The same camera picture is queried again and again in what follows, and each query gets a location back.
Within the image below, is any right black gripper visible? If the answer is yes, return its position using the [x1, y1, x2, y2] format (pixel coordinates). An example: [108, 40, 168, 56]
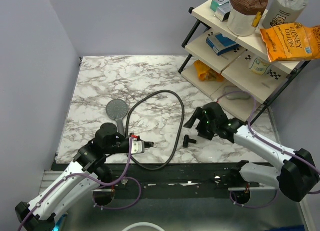
[183, 106, 218, 141]

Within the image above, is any black metal shower hose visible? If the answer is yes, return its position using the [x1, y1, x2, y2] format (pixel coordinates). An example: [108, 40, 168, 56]
[125, 89, 185, 171]

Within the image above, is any black T-shaped fitting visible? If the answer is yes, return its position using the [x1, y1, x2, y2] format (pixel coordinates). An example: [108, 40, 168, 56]
[182, 134, 197, 149]

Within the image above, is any grey shower head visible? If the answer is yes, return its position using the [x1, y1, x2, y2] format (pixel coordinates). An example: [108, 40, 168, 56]
[105, 99, 129, 136]

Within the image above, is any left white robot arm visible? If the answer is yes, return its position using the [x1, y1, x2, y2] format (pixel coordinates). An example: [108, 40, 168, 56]
[15, 123, 154, 231]

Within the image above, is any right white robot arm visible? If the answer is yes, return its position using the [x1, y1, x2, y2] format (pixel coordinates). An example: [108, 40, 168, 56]
[184, 102, 320, 202]

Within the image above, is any orange snack bag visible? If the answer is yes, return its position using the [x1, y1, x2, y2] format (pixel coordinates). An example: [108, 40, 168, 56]
[193, 60, 224, 82]

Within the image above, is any cream three-tier shelf rack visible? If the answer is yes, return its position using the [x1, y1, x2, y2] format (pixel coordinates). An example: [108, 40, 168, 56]
[178, 0, 309, 122]

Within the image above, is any blue box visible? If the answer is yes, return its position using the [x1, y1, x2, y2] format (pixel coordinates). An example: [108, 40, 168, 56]
[206, 33, 240, 56]

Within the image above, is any white round rim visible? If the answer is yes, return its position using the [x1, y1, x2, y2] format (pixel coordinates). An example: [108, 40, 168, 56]
[122, 222, 165, 231]

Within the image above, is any silver small box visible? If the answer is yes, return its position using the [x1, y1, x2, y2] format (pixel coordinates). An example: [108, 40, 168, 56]
[215, 3, 231, 22]

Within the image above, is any teal small box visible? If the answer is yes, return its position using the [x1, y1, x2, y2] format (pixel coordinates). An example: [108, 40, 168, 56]
[210, 0, 230, 12]

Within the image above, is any yellow clip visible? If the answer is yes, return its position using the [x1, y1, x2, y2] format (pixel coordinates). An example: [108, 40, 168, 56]
[252, 11, 263, 28]

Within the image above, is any orange honey dijon bag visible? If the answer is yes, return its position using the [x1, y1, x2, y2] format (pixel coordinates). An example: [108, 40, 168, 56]
[260, 22, 320, 63]

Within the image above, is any white cup brown lid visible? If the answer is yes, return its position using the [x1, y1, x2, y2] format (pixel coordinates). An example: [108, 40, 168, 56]
[227, 0, 269, 37]

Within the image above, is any grey cylindrical canister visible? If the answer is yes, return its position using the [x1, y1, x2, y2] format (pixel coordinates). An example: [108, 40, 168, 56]
[262, 0, 309, 29]

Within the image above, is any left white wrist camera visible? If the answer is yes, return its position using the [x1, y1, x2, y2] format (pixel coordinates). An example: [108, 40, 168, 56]
[130, 135, 145, 155]

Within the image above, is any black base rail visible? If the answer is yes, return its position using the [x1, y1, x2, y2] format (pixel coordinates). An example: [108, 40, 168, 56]
[79, 162, 261, 201]

